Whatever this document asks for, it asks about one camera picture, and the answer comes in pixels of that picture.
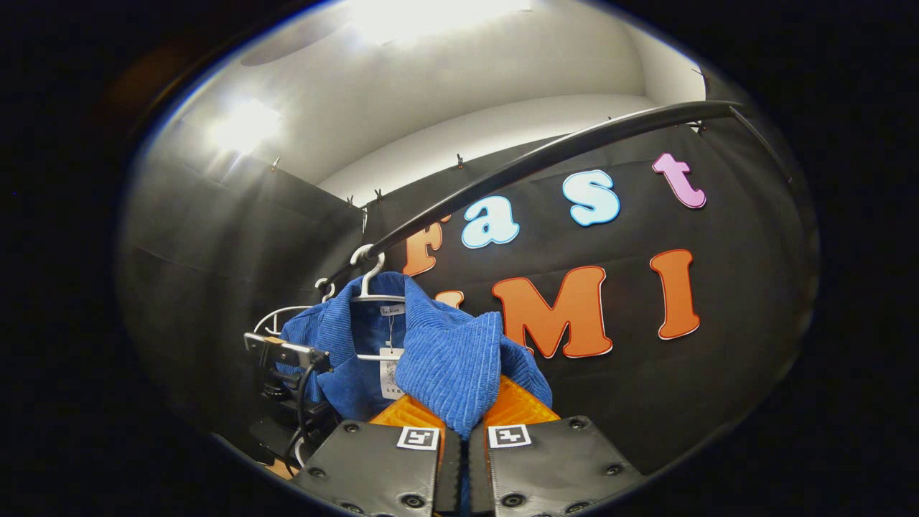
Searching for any large ceiling light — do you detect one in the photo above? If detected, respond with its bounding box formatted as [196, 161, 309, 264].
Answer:
[350, 0, 533, 42]

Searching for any small ceiling light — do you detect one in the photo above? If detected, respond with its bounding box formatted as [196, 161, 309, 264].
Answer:
[210, 99, 282, 153]

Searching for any blue corduroy jacket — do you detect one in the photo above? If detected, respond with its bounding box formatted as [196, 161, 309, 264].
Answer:
[276, 271, 554, 517]

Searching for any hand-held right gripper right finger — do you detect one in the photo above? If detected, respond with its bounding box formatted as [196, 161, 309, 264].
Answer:
[468, 373, 643, 517]

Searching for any black clothes rail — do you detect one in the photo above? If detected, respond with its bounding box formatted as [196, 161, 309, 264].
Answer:
[321, 101, 794, 288]

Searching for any white clothes hanger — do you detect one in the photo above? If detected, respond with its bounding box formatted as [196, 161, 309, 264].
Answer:
[350, 244, 407, 362]
[253, 278, 337, 336]

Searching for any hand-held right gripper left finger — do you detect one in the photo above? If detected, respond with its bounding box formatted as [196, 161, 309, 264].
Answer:
[291, 393, 460, 517]

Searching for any black backdrop cloth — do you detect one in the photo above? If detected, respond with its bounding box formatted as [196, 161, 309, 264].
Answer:
[118, 72, 819, 476]

